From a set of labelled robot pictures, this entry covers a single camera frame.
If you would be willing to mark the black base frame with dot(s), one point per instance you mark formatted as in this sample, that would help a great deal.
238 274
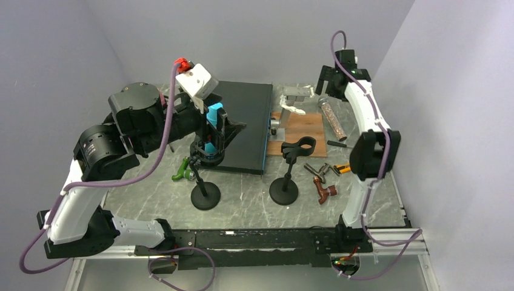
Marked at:
264 247

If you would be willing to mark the silver mesh glitter microphone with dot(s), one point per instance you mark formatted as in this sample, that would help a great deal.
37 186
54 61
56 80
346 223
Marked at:
323 104

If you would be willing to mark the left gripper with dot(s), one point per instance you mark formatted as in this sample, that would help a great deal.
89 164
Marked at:
226 130

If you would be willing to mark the metal bracket fixture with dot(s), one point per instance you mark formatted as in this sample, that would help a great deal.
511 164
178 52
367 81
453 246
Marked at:
288 97

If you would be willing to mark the blue microphone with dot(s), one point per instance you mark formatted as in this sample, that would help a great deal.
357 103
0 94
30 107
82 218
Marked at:
212 117

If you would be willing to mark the black flat box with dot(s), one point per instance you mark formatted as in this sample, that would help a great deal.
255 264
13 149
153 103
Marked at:
248 103

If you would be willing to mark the wooden board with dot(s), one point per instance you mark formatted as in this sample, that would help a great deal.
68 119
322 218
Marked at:
298 126

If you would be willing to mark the green pipe fitting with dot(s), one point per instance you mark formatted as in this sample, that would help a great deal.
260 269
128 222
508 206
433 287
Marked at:
184 172

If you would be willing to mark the yellow utility knife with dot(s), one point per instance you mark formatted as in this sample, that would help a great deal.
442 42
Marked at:
340 169

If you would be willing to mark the brown pipe fitting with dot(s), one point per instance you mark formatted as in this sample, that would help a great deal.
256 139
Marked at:
324 193

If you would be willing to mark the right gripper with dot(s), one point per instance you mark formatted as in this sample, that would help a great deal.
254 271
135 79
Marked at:
328 74

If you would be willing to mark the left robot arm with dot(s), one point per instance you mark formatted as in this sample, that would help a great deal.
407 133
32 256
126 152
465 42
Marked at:
142 120

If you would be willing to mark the black clip microphone stand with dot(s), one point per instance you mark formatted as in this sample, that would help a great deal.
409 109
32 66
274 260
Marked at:
284 191

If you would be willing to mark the grey metal pipe fitting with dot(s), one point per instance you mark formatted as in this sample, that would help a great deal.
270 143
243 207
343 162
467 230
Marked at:
322 171

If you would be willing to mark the black handled hammer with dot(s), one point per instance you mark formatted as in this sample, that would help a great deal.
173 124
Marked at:
339 144

